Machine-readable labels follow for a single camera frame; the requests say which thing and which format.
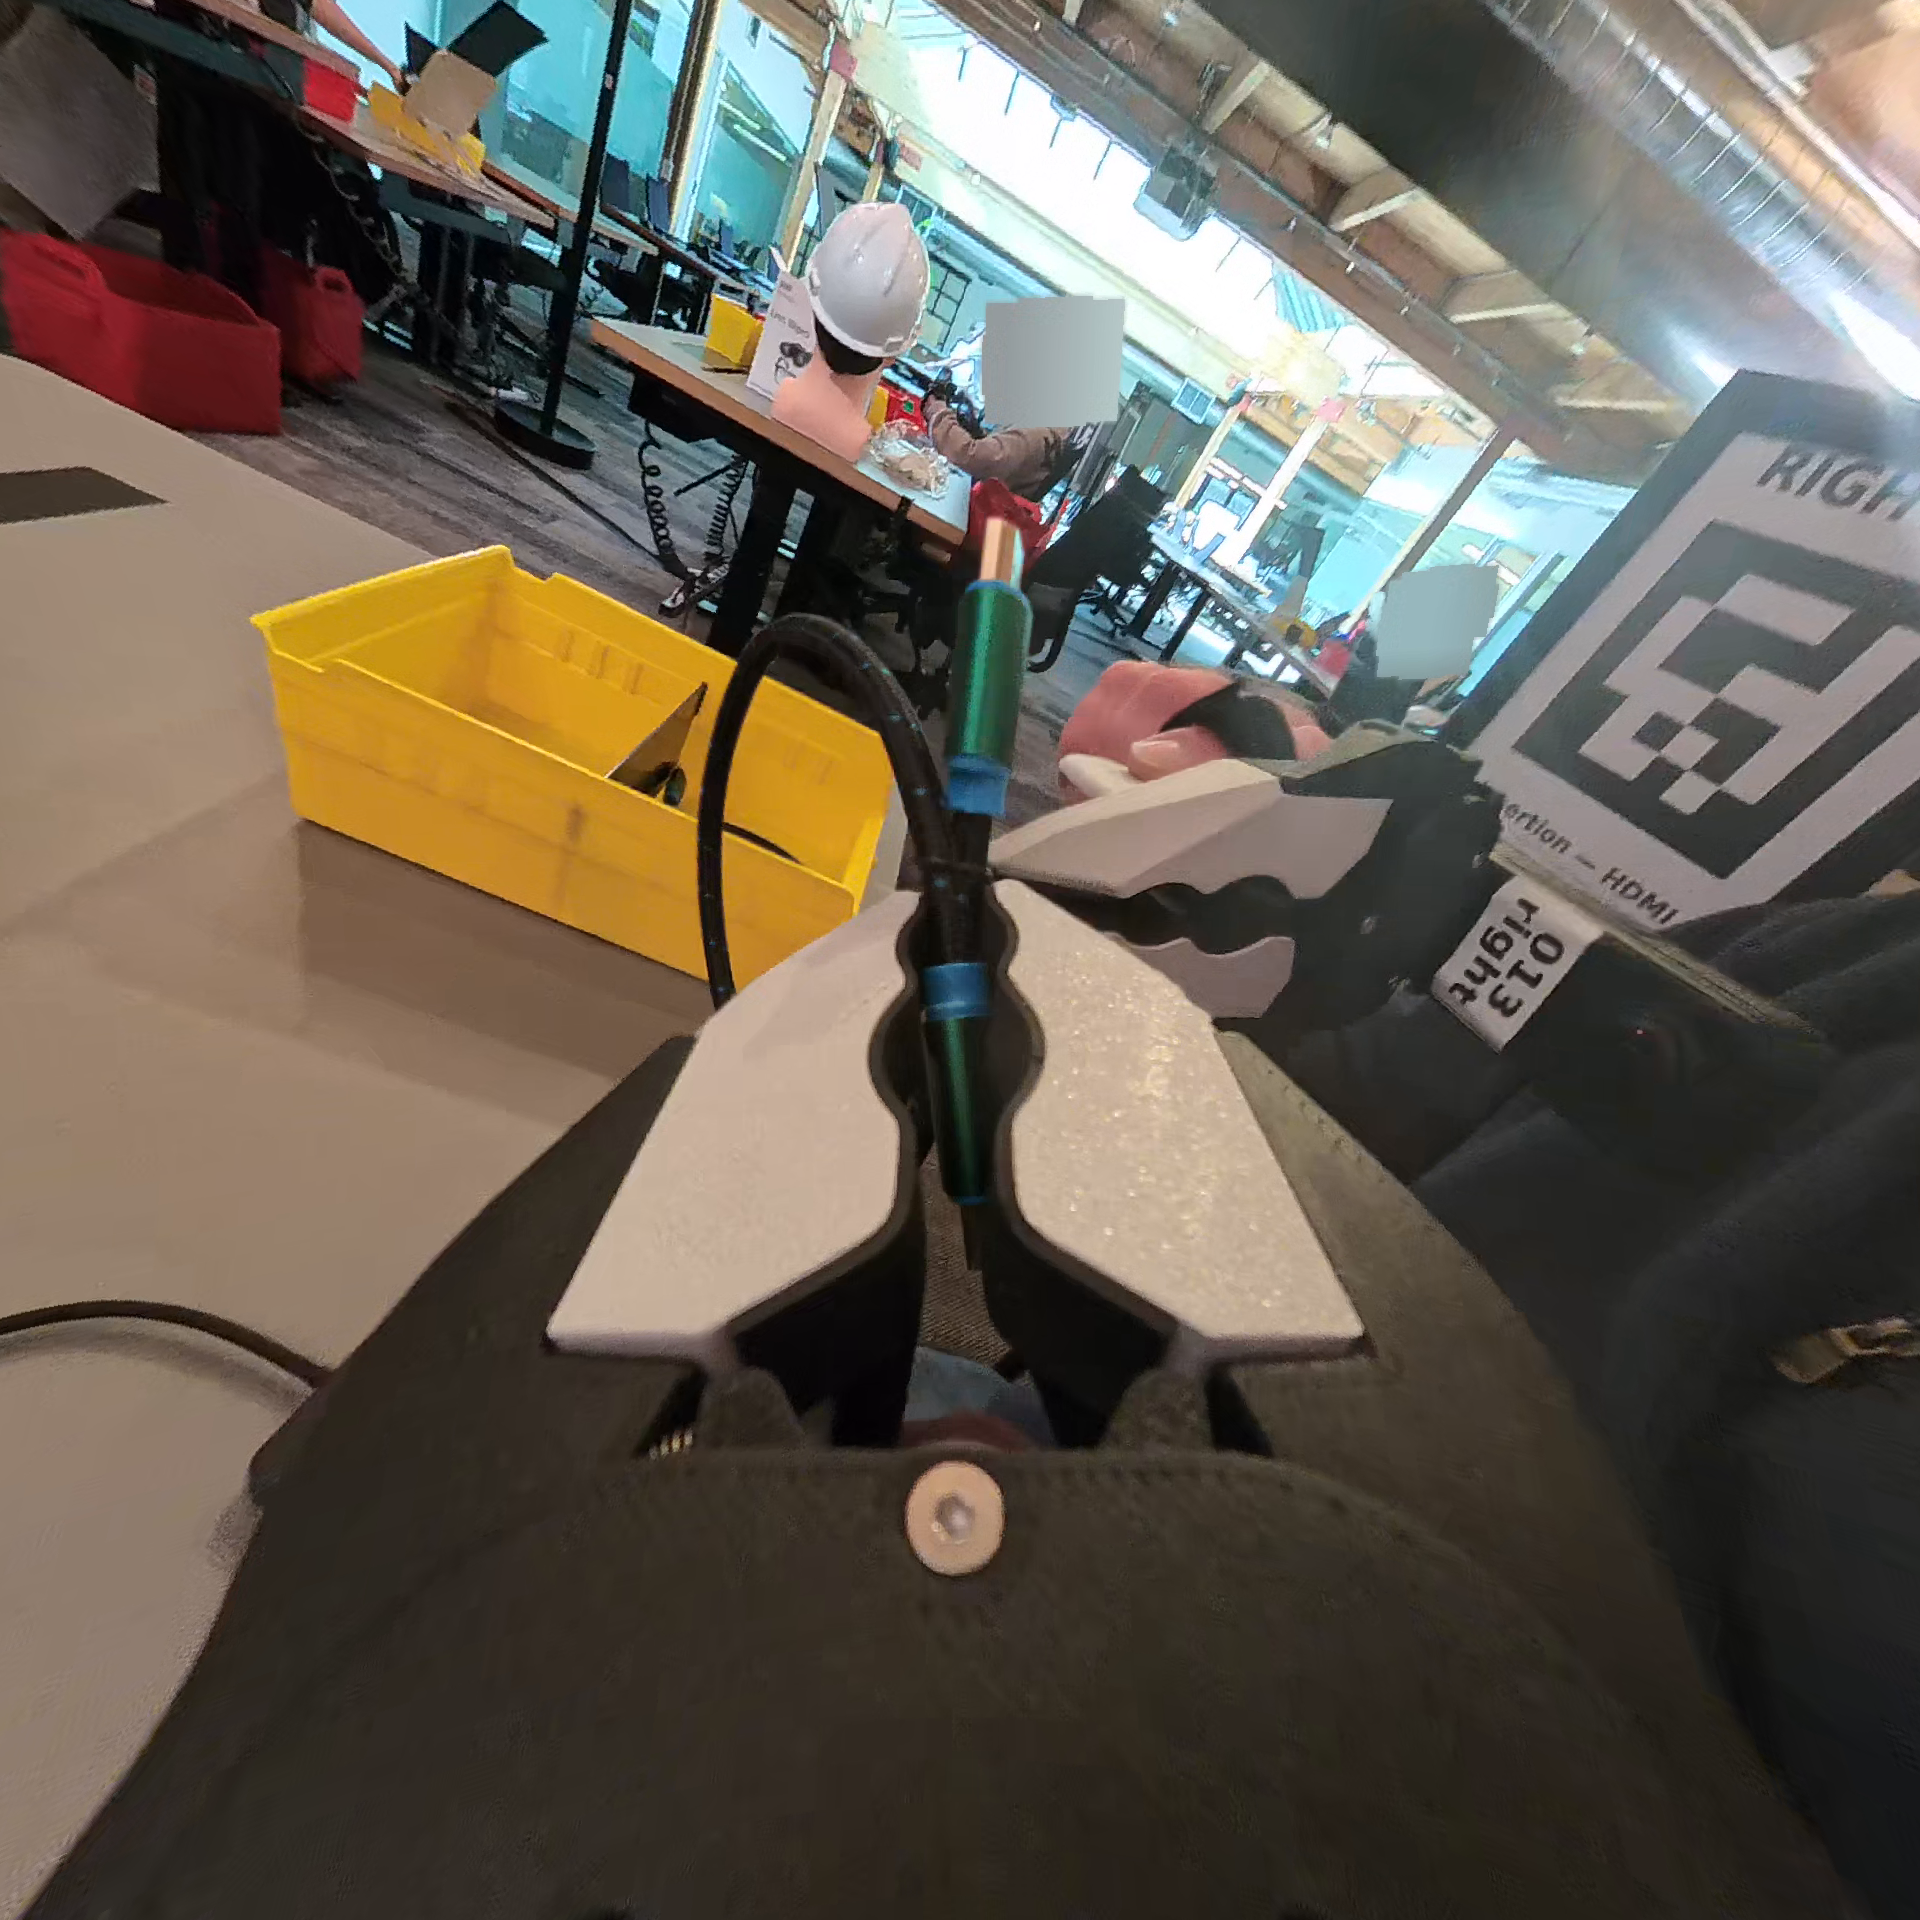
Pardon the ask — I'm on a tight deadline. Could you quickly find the mannequin head white helmet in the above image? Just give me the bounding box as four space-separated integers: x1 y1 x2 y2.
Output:
772 199 936 464

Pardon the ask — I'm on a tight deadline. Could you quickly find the red bag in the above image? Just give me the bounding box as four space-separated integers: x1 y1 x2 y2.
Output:
253 247 372 391

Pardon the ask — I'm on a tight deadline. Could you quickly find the black stand pole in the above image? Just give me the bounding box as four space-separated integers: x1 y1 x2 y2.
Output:
493 0 650 471

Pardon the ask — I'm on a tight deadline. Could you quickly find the thin black usb-c cable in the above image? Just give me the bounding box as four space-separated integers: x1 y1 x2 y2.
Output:
0 1296 337 1400

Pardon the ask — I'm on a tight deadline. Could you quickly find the framed marker sign board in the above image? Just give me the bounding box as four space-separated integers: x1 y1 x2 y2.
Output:
1447 367 1920 938

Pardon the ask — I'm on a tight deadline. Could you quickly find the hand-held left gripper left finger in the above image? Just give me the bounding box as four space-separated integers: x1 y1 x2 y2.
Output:
545 889 927 1412

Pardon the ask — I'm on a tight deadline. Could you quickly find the long wooden work desk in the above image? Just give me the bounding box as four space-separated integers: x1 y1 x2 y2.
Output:
46 0 573 379

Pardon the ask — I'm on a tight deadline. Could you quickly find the black braided hdmi cable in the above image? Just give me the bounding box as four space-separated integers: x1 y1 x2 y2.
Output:
694 577 1041 1285

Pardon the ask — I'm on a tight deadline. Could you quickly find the person's right hand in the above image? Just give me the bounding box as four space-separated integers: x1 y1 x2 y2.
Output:
1057 659 1340 795

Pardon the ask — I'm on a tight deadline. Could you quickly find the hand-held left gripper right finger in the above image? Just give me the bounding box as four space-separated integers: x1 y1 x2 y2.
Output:
984 877 1371 1412

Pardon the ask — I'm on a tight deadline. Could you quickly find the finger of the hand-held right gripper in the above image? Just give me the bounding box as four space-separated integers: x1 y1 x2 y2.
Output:
1120 882 1305 1028
989 754 1329 901

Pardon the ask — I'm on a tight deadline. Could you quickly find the black mesh office chair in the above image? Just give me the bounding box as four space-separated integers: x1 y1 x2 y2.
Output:
959 462 1178 714

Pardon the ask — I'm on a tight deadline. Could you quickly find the red storage bin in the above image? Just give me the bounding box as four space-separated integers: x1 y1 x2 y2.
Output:
0 229 291 441

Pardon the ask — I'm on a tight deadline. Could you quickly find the wooden top office desk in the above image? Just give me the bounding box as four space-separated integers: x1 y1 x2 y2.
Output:
582 312 984 654

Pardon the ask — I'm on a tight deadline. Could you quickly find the person's black top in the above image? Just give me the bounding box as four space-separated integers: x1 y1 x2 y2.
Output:
1285 881 1920 1920

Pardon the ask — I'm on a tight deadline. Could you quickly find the yellow plastic bin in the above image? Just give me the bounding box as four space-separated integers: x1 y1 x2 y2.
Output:
246 544 906 992

